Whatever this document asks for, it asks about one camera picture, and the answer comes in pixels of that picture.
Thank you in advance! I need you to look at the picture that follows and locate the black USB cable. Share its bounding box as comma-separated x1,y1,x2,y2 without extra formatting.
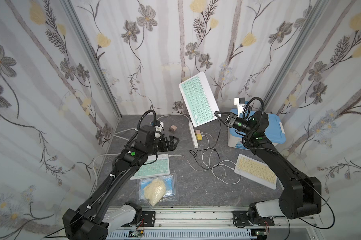
189,118,223,171

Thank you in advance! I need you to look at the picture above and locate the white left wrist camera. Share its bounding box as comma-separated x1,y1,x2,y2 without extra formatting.
151,120,164,139

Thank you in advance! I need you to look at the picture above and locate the bag of blue masks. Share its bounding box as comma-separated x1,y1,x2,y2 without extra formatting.
136,174,178,207

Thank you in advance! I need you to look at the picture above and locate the green white keyboard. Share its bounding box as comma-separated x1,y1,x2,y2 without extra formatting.
178,72,220,127
130,154,170,180

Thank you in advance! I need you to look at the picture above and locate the white USB cable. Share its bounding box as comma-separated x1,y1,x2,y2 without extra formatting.
168,154,211,173

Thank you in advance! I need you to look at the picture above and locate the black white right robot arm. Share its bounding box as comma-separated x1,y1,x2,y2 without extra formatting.
214,111,322,224

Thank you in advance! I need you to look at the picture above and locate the cream cloth bundle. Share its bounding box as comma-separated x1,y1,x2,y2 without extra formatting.
143,178,166,206

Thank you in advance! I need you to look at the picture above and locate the blue lid storage box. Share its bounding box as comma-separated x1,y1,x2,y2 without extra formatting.
228,108,286,151

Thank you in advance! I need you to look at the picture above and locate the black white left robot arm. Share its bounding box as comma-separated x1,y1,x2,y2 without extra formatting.
62,126,179,240

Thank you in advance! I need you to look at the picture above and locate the white cable yellow keyboard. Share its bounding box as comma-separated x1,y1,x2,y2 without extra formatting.
202,133,241,186

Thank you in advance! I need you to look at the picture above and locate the thick white power cord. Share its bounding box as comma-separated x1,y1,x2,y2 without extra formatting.
84,113,193,208

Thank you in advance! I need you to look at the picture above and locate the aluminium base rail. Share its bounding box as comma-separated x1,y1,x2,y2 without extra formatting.
69,205,319,240

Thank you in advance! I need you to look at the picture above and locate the white power strip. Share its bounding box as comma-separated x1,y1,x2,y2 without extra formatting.
189,122,199,149

